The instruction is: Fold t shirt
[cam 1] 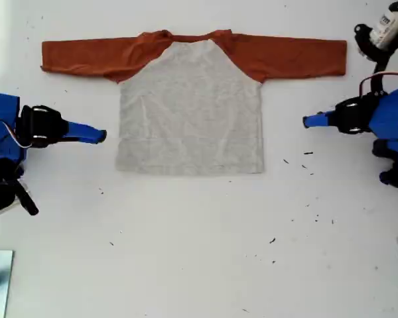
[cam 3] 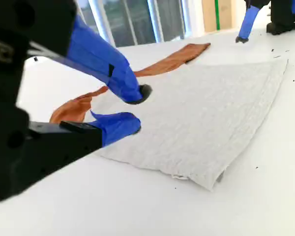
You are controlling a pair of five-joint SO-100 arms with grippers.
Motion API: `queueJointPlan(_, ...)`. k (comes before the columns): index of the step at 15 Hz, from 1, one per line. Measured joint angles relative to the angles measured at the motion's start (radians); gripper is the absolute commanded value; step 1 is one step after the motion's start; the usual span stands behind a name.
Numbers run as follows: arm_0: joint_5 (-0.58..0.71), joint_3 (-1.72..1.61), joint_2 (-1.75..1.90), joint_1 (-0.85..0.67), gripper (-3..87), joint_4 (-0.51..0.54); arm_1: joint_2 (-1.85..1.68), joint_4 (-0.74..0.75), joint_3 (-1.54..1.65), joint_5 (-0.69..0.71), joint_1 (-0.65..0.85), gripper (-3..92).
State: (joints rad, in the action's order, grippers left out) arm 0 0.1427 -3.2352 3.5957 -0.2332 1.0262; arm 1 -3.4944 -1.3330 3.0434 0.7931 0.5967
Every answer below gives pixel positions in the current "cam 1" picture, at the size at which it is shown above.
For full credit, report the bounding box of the grey shirt with rust sleeves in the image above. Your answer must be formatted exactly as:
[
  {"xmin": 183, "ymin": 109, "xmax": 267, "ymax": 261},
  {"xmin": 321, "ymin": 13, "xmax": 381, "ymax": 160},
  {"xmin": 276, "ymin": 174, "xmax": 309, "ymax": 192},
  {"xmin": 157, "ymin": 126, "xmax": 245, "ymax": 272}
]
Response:
[{"xmin": 40, "ymin": 28, "xmax": 348, "ymax": 176}]

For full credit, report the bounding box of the grey metal plate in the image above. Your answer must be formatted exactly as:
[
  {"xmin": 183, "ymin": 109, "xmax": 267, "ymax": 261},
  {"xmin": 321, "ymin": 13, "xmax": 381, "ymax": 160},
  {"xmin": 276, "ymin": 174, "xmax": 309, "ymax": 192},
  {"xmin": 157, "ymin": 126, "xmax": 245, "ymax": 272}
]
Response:
[{"xmin": 0, "ymin": 250, "xmax": 15, "ymax": 318}]

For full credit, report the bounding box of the arm red white wire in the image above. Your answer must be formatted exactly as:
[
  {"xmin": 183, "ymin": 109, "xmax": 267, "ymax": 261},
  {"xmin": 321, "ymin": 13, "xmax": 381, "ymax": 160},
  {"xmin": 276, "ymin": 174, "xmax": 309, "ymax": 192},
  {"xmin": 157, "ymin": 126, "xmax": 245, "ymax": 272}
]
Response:
[
  {"xmin": 360, "ymin": 73, "xmax": 398, "ymax": 100},
  {"xmin": 0, "ymin": 114, "xmax": 33, "ymax": 149}
]

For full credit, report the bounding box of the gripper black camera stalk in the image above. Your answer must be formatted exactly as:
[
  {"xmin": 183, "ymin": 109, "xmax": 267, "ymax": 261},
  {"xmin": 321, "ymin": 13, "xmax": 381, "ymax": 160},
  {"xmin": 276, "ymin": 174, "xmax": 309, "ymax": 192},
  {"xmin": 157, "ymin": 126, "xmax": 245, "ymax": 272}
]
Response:
[
  {"xmin": 371, "ymin": 42, "xmax": 398, "ymax": 97},
  {"xmin": 12, "ymin": 172, "xmax": 40, "ymax": 217}
]

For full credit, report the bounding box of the gripper black camera cable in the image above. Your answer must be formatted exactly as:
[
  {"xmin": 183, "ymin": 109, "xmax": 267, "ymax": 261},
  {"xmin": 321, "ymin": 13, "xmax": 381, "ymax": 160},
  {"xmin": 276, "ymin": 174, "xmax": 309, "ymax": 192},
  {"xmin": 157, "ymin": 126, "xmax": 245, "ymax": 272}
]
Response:
[{"xmin": 354, "ymin": 23, "xmax": 377, "ymax": 62}]

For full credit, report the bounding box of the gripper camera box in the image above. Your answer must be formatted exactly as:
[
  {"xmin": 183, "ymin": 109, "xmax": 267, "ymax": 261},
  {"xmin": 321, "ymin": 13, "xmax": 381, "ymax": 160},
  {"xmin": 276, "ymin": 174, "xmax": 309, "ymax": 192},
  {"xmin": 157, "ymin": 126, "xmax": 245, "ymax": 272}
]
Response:
[
  {"xmin": 371, "ymin": 0, "xmax": 398, "ymax": 50},
  {"xmin": 0, "ymin": 184, "xmax": 23, "ymax": 222}
]

